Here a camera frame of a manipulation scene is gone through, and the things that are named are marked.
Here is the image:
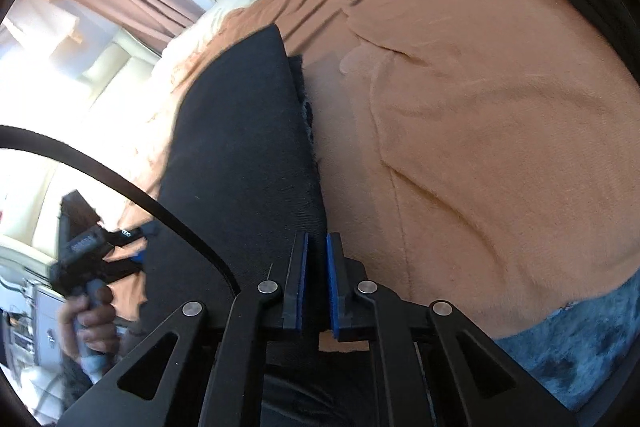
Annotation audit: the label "person's left hand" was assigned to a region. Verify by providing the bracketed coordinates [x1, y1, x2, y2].
[56, 286, 122, 364]

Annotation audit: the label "blue fluffy blanket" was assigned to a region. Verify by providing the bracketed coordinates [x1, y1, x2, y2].
[492, 269, 640, 416]

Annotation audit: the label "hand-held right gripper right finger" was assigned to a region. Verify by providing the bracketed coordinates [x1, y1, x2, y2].
[326, 231, 582, 427]

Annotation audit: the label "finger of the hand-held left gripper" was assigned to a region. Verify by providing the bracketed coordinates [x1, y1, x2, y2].
[106, 252, 147, 282]
[112, 223, 162, 244]

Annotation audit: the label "black denim pants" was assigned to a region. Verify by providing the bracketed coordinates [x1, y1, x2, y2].
[135, 23, 382, 427]

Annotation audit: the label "orange blanket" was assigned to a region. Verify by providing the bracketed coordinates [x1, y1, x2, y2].
[115, 0, 640, 354]

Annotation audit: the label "thick black cable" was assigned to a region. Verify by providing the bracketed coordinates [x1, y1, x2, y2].
[0, 124, 242, 296]

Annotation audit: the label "white bedside cabinet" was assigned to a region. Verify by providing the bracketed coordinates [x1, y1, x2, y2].
[0, 241, 67, 388]

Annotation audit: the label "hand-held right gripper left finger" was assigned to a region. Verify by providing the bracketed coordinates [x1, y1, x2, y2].
[59, 231, 310, 427]

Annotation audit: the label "cream padded headboard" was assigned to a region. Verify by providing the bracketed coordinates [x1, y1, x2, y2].
[0, 0, 168, 258]

